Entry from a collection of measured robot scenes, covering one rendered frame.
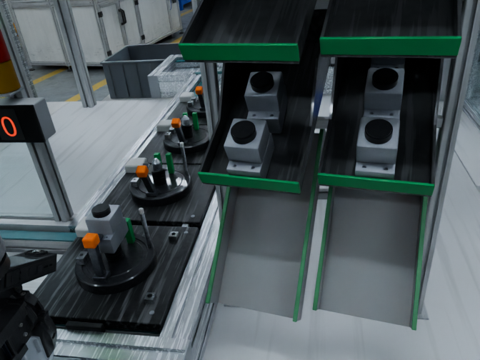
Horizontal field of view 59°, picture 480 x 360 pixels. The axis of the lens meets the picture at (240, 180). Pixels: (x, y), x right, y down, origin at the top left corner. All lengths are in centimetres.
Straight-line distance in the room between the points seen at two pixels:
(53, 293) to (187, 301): 23
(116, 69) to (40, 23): 373
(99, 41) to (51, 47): 78
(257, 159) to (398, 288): 28
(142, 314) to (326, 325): 32
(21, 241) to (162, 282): 38
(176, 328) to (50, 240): 39
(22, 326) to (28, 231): 47
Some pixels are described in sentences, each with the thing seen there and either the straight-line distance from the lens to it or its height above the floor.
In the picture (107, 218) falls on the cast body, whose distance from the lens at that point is 72.
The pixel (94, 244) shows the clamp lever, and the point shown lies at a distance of 70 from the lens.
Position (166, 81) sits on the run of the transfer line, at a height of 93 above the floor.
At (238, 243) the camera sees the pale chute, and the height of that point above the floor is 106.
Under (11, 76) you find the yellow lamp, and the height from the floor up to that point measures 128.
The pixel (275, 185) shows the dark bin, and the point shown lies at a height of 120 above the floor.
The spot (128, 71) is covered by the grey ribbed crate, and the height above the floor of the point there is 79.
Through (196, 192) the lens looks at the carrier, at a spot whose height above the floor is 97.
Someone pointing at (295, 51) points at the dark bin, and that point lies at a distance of 44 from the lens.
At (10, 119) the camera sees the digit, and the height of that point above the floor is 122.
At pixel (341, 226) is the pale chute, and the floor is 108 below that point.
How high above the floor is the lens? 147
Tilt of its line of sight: 31 degrees down
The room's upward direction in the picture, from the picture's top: 5 degrees counter-clockwise
